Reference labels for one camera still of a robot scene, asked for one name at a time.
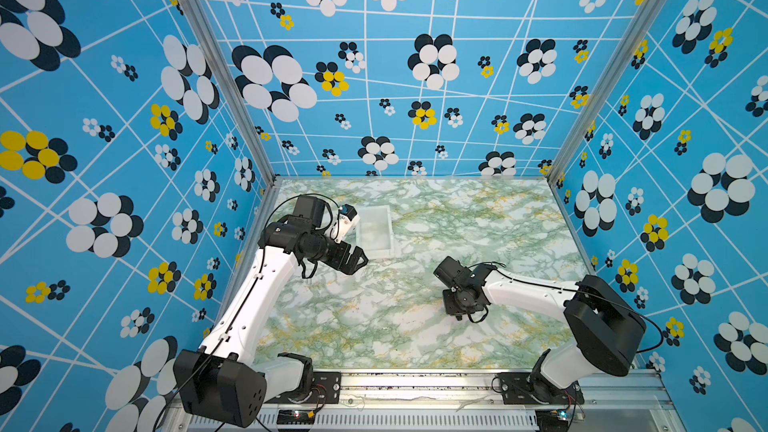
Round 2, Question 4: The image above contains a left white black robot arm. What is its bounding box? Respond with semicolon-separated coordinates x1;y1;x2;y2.
173;216;368;428

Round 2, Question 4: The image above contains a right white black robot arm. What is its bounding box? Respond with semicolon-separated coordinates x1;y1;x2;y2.
434;256;647;404

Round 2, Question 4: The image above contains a white plastic bin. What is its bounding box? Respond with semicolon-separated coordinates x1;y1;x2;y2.
355;205;397;260

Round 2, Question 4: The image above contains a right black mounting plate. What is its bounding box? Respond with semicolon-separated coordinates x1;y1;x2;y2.
491;372;585;408

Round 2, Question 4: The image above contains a black mounting plate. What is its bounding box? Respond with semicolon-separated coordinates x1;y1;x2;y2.
267;371;342;405
491;372;585;408

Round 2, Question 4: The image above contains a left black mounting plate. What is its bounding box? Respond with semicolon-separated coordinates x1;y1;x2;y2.
267;371;342;405

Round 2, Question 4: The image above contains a right controller board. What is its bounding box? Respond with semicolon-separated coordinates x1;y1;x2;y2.
536;410;571;432

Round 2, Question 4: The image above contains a controller board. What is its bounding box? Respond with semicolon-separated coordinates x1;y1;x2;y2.
276;409;317;427
536;410;571;432

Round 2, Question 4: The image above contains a left controller board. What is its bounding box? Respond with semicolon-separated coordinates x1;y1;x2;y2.
276;409;317;427

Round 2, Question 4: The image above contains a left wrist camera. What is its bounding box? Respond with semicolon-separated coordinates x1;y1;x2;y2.
330;204;360;243

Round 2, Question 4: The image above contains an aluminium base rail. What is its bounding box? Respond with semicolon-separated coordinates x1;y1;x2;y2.
161;367;688;432

